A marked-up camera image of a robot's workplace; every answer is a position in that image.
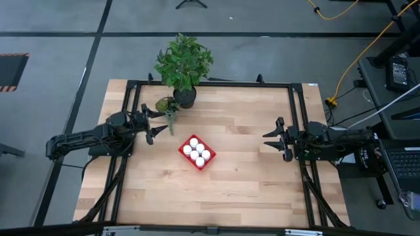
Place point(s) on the clear plastic badge holder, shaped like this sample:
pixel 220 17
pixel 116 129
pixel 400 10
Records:
pixel 411 204

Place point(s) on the black stand pole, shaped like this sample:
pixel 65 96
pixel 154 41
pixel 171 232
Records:
pixel 393 47

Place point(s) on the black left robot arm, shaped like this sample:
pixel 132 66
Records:
pixel 85 137

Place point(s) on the dark grey side desk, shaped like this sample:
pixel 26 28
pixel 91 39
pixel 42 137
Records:
pixel 374 85

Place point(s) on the black orange striped floor mat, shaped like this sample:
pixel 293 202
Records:
pixel 11 72

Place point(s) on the black laptop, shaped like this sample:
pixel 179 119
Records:
pixel 405 167

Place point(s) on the black tripod feet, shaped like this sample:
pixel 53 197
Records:
pixel 191 2

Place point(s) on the black caster wheel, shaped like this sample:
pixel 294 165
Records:
pixel 381 204

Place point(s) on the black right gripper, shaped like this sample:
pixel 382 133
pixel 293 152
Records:
pixel 291 139

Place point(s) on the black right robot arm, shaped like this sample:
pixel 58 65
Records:
pixel 344 135

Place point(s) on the red plastic slotted basket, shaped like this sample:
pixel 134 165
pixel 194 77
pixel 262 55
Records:
pixel 183 157

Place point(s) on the tall green plant black pot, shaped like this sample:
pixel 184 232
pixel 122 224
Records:
pixel 183 62

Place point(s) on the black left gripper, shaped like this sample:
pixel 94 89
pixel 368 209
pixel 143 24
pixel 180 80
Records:
pixel 141 121

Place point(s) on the black bag white lettering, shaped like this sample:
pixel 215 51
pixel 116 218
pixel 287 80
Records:
pixel 369 160

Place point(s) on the black aluminium table frame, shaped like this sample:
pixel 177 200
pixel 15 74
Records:
pixel 229 84

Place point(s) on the black power brick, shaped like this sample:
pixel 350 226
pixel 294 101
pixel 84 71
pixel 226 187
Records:
pixel 398 74

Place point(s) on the grey chair leg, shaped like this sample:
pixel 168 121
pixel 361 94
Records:
pixel 11 150

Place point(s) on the black metal crossbar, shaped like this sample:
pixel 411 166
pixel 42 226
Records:
pixel 210 230

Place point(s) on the small trailing succulent plant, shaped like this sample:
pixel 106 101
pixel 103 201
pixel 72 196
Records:
pixel 166 105

